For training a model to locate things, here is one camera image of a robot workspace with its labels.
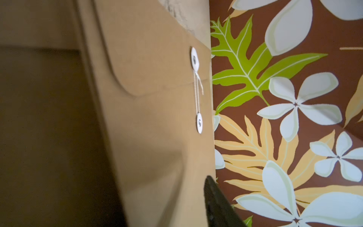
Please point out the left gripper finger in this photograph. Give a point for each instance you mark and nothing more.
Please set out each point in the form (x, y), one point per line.
(219, 212)

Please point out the brown kraft file bag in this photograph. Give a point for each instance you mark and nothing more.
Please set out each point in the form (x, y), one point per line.
(151, 84)
(54, 166)

